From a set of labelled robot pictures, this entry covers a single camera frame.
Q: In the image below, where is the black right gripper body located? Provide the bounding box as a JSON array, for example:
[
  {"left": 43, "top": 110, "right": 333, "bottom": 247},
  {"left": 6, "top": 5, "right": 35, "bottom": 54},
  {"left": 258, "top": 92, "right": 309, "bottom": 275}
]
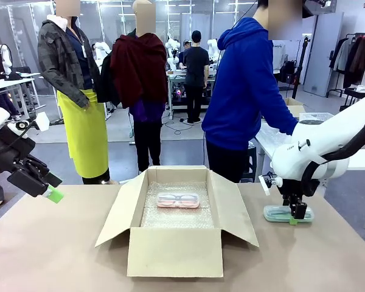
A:
[{"left": 278, "top": 178, "right": 319, "bottom": 205}]

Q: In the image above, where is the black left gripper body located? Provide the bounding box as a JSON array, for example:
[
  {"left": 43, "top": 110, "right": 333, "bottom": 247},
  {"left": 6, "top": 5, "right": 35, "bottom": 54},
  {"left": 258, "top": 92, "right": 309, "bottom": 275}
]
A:
[{"left": 7, "top": 155, "right": 51, "bottom": 198}]

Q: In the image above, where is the green clear glasses case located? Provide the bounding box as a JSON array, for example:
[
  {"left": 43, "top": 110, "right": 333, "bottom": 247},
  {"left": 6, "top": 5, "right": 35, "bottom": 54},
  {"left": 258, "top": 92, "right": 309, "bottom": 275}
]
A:
[{"left": 263, "top": 205, "right": 315, "bottom": 223}]

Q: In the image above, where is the pink clear glasses case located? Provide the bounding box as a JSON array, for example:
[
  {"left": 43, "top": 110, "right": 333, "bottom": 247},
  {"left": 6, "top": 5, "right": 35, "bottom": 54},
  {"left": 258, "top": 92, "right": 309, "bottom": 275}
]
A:
[{"left": 156, "top": 192, "right": 201, "bottom": 209}]

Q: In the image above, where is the person's right forearm blue sleeve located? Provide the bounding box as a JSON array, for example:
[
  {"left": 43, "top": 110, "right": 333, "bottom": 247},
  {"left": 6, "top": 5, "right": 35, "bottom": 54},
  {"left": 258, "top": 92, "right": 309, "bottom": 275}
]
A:
[{"left": 269, "top": 97, "right": 299, "bottom": 136}]

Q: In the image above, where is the brown cardboard shipping box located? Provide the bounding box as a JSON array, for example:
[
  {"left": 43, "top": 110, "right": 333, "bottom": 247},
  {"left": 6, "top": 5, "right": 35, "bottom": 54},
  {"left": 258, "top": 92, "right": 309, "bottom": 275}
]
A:
[{"left": 94, "top": 165, "right": 260, "bottom": 278}]

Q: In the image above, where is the yellow apron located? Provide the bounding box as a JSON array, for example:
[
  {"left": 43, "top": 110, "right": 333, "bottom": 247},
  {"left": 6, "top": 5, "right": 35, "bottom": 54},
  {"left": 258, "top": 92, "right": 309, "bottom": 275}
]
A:
[{"left": 57, "top": 89, "right": 110, "bottom": 179}]

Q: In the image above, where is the bubble wrap on side table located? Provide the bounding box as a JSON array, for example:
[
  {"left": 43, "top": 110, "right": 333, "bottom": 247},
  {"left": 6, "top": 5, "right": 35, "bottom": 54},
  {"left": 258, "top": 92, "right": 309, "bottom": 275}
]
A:
[{"left": 257, "top": 121, "right": 293, "bottom": 150}]

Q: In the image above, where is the white plastic basket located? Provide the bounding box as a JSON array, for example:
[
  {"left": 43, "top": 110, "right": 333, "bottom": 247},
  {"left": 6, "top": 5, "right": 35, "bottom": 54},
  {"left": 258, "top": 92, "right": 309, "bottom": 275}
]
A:
[{"left": 298, "top": 112, "right": 335, "bottom": 123}]

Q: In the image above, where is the mannequin with yellow apron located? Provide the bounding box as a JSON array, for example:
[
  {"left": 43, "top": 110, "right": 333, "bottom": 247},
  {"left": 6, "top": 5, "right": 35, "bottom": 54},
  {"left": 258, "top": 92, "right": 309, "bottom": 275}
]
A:
[{"left": 38, "top": 0, "right": 112, "bottom": 186}]

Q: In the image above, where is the small background cardboard box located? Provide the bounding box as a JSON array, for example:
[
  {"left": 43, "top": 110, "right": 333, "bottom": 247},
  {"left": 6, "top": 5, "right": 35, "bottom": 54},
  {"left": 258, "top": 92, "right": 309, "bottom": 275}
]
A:
[{"left": 284, "top": 97, "right": 307, "bottom": 118}]

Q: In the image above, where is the white background desk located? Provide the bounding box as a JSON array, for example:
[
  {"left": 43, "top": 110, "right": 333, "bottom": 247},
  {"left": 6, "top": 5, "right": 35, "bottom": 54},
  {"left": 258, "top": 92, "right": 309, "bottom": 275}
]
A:
[{"left": 0, "top": 72, "right": 42, "bottom": 116}]

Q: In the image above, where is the mannequin with red shawl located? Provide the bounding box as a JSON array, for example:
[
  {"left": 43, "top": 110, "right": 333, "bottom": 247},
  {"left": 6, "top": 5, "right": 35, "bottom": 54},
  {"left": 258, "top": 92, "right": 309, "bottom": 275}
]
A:
[{"left": 97, "top": 0, "right": 168, "bottom": 176}]

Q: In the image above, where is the clear bubble wrap sheet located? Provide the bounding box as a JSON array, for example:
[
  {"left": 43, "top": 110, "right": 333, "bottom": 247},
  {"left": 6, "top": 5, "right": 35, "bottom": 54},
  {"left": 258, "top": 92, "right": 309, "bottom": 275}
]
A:
[{"left": 139, "top": 181, "right": 215, "bottom": 229}]

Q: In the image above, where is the black utility cart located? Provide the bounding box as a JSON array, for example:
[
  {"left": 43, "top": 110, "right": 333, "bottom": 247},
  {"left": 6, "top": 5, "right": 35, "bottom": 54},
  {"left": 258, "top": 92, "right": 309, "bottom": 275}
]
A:
[{"left": 339, "top": 86, "right": 365, "bottom": 112}]

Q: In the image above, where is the person in blue hoodie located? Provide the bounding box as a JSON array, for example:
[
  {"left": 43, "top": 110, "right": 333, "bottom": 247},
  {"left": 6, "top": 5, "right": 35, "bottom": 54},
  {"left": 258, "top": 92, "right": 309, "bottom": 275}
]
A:
[{"left": 201, "top": 0, "right": 304, "bottom": 183}]

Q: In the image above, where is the grey camouflage jacket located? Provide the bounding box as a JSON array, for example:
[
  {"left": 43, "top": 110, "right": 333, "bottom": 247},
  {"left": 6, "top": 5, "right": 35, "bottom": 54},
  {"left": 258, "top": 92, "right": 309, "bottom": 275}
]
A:
[{"left": 38, "top": 15, "right": 100, "bottom": 109}]

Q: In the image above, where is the black tripod stand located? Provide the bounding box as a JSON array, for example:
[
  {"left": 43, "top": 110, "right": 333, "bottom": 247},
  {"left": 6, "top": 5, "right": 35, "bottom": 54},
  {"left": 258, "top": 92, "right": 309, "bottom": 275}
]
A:
[{"left": 291, "top": 36, "right": 311, "bottom": 100}]

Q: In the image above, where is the hanging white sweatshirt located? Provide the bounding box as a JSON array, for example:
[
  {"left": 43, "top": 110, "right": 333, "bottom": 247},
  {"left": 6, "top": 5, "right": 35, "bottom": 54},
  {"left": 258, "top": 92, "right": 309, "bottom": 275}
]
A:
[{"left": 272, "top": 39, "right": 287, "bottom": 74}]

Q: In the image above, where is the grey partition cabinet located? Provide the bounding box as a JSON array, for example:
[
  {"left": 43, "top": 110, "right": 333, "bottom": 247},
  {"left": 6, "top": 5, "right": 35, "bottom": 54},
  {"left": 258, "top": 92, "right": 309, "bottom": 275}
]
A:
[{"left": 302, "top": 12, "right": 344, "bottom": 98}]

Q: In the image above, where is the dark red shawl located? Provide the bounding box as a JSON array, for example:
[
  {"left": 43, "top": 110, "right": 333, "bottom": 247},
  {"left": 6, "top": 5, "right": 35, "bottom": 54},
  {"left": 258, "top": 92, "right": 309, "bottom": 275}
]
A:
[{"left": 109, "top": 32, "right": 168, "bottom": 110}]

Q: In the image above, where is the clothing rack with coats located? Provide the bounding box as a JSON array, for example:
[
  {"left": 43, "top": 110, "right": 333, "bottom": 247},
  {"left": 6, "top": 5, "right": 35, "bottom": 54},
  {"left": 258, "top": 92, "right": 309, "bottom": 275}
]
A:
[{"left": 328, "top": 32, "right": 365, "bottom": 98}]

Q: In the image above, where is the person in black cap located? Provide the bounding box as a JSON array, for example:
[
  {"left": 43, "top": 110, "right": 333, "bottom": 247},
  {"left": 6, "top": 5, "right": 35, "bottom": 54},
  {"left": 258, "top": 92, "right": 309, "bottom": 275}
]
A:
[{"left": 178, "top": 30, "right": 210, "bottom": 125}]

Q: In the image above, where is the background workstation table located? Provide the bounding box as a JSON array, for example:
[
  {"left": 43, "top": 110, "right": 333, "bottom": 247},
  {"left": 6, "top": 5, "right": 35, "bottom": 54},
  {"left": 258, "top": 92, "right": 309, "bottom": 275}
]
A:
[{"left": 167, "top": 68, "right": 218, "bottom": 119}]

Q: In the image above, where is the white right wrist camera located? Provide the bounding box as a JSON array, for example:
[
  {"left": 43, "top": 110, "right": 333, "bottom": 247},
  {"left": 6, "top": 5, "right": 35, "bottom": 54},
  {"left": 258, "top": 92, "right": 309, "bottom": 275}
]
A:
[{"left": 259, "top": 173, "right": 284, "bottom": 196}]

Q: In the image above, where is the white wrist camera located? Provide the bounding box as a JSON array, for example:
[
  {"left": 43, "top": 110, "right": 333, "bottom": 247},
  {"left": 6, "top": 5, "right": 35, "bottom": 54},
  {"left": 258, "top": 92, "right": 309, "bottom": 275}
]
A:
[
  {"left": 259, "top": 173, "right": 284, "bottom": 196},
  {"left": 15, "top": 111, "right": 51, "bottom": 132}
]

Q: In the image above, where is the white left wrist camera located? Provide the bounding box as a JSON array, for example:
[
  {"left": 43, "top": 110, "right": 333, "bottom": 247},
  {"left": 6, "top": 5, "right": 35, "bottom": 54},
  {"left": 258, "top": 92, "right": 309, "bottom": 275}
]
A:
[{"left": 15, "top": 111, "right": 51, "bottom": 132}]

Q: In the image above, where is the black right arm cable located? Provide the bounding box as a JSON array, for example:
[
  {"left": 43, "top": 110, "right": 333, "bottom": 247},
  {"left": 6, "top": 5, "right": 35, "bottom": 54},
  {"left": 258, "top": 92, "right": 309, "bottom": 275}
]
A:
[{"left": 302, "top": 114, "right": 365, "bottom": 189}]

